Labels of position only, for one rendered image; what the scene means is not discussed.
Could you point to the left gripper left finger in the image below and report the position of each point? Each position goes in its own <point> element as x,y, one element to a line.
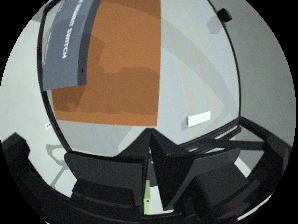
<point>128,169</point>

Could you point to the grey network switch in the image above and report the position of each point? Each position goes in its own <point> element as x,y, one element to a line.
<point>66,52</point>

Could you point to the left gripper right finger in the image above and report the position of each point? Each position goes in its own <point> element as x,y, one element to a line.
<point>175,167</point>

